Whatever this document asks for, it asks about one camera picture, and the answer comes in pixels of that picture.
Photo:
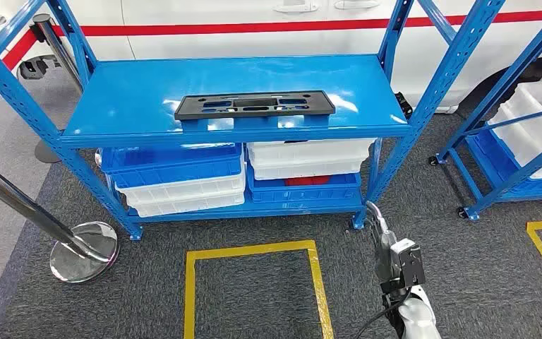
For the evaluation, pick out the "red part in crate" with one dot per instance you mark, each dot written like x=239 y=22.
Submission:
x=306 y=181

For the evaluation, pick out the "red barrier belt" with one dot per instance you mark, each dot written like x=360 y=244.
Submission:
x=0 y=70

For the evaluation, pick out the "blue wheeled shelf rack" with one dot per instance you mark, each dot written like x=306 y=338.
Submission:
x=509 y=186

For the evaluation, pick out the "blue metal shelf rack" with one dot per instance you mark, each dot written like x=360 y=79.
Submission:
x=135 y=93

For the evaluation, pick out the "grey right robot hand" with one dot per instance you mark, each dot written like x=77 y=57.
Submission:
x=383 y=252

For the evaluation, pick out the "white car with red stripe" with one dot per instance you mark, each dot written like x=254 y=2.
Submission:
x=252 y=11

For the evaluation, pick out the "dark stanchion post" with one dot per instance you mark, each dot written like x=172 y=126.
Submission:
x=56 y=47

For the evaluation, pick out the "black plastic plate part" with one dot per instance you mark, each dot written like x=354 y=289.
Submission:
x=191 y=110

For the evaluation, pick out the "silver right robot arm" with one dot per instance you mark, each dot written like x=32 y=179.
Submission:
x=416 y=318

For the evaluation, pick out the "chrome stanchion post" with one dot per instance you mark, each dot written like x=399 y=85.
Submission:
x=84 y=252

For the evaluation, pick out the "white plastic crate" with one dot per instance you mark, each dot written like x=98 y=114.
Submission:
x=182 y=196
x=533 y=135
x=308 y=154

